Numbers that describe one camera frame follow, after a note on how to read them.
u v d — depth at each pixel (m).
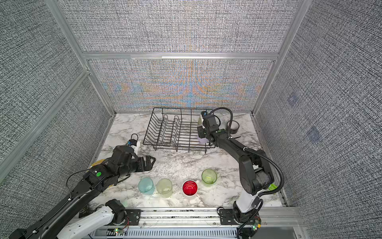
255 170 0.49
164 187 0.81
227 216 0.74
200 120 0.82
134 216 0.74
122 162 0.54
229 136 0.60
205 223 0.73
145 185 0.83
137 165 0.64
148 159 0.66
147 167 0.65
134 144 0.65
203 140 0.94
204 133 0.80
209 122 0.70
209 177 0.85
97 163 0.93
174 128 1.06
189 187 0.82
